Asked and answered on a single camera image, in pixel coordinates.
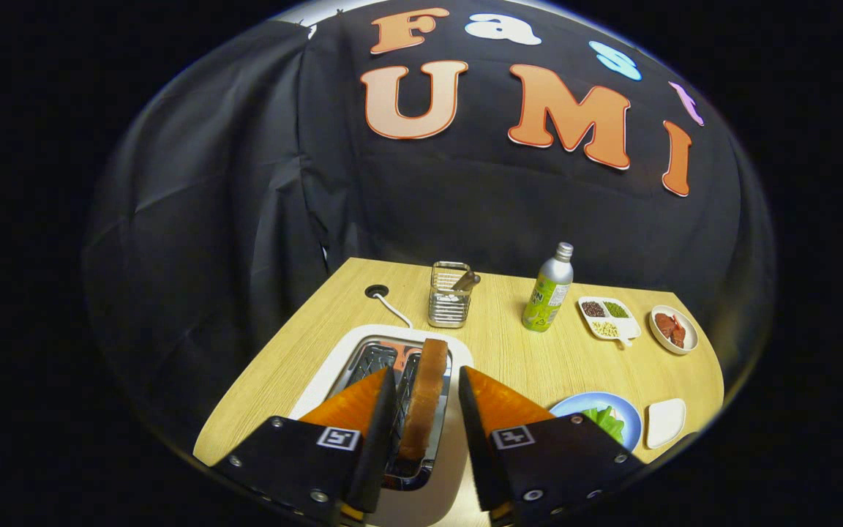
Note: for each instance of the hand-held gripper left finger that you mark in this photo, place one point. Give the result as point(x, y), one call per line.
point(381, 439)

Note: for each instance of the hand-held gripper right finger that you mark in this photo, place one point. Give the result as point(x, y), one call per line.
point(474, 439)

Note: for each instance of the toasted bread slice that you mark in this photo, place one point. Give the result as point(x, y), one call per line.
point(425, 395)

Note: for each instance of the green lettuce leaf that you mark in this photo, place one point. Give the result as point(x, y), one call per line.
point(604, 424)

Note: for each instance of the white toaster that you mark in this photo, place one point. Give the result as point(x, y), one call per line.
point(421, 503)

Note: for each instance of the blue plate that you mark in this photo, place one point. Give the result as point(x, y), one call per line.
point(630, 417)

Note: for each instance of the silver green drink bottle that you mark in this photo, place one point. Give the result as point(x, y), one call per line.
point(549, 293)

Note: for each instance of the yellow soybeans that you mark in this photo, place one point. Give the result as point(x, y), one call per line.
point(605, 329)

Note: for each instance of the dark red beans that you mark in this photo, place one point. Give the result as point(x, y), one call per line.
point(593, 309)

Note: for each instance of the white divided dish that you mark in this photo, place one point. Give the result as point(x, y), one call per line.
point(630, 329)

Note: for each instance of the green beans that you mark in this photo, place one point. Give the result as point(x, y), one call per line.
point(616, 309)

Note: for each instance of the white square plate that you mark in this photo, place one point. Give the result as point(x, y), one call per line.
point(667, 423)

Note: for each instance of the brown meat piece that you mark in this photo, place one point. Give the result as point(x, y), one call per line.
point(665, 324)
point(678, 337)

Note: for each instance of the white round plate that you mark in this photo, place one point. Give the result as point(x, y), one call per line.
point(691, 333)

